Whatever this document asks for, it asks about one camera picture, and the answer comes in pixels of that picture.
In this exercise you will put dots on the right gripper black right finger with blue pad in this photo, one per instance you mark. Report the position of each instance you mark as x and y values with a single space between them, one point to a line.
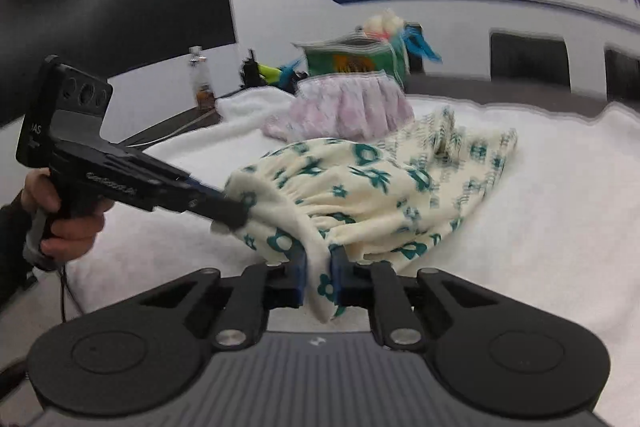
385 295

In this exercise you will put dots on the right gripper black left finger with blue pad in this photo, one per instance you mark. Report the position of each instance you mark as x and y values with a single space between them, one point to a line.
247 300

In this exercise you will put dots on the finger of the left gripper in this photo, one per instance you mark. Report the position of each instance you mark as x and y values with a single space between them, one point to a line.
220 209
205 193

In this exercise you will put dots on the cream garment teal flower print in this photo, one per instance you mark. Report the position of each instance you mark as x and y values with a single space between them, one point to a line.
393 200

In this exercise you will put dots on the dark sleeved left forearm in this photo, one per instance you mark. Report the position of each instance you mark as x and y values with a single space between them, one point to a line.
16 273

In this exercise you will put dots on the clear plastic bottle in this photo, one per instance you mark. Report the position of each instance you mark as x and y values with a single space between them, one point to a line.
200 80

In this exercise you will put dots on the black walkie talkie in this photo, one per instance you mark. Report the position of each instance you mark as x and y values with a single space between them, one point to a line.
249 72

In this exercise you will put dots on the yellow green toy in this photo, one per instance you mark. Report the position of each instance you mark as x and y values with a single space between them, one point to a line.
278 76

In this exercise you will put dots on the pink floral skirt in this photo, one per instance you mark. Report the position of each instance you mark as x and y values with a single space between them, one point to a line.
356 107

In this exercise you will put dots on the green cardboard box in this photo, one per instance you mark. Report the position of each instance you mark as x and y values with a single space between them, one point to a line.
355 53

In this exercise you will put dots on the white towel table cover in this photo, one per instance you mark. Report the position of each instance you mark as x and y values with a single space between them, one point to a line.
560 232

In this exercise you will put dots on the blue plastic bag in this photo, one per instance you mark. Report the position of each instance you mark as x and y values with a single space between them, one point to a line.
416 44

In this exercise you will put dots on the black chair back left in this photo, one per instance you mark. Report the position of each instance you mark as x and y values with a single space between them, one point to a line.
521 58

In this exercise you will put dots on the black chair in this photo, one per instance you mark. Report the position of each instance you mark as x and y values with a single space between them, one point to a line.
622 76
521 58

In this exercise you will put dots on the black chair back right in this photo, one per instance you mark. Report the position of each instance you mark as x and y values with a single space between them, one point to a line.
622 76

